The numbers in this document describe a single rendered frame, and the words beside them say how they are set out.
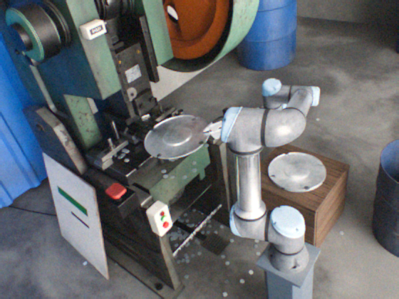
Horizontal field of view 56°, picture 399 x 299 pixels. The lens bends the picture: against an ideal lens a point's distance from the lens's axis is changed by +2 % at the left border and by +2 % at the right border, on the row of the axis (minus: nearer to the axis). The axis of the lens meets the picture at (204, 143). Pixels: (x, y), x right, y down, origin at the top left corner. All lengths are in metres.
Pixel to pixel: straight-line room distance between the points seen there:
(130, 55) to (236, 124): 0.60
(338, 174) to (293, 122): 0.93
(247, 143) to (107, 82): 0.59
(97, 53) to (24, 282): 1.46
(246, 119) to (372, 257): 1.25
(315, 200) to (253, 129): 0.84
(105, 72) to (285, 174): 1.06
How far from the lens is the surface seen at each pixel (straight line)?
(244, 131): 1.13
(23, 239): 2.65
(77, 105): 1.76
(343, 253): 2.15
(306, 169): 2.02
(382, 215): 2.06
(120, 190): 1.47
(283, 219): 1.37
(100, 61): 1.41
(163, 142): 1.59
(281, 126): 1.11
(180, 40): 1.84
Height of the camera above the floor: 1.72
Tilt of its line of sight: 37 degrees down
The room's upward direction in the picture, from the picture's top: 10 degrees counter-clockwise
